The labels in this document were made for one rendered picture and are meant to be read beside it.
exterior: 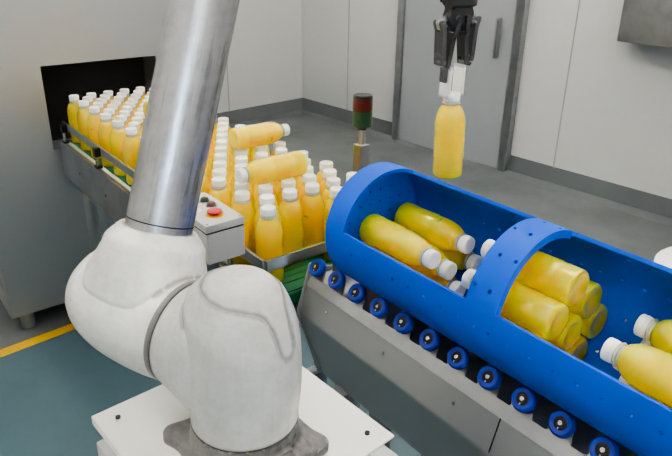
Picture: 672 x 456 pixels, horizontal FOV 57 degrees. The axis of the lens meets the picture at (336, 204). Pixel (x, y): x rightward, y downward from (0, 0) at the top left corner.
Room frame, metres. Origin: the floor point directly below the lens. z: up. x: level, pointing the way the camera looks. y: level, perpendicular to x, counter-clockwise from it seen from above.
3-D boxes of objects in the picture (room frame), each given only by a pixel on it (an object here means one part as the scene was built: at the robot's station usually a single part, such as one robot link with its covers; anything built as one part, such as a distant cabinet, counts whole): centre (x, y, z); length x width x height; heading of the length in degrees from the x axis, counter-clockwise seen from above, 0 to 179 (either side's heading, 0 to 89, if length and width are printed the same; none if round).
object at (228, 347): (0.72, 0.13, 1.18); 0.18 x 0.16 x 0.22; 59
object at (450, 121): (1.41, -0.26, 1.27); 0.07 x 0.07 x 0.19
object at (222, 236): (1.38, 0.32, 1.05); 0.20 x 0.10 x 0.10; 39
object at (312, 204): (1.55, 0.06, 0.99); 0.07 x 0.07 x 0.19
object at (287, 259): (1.46, 0.01, 0.96); 0.40 x 0.01 x 0.03; 129
